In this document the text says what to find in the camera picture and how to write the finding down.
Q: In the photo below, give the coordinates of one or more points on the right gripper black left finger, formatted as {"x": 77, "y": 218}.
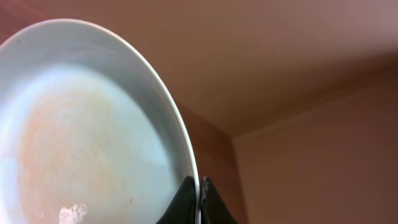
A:
{"x": 182, "y": 209}

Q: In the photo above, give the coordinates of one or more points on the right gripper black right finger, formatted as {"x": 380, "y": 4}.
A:
{"x": 212, "y": 207}

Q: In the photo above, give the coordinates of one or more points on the light blue plate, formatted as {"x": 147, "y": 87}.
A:
{"x": 89, "y": 132}

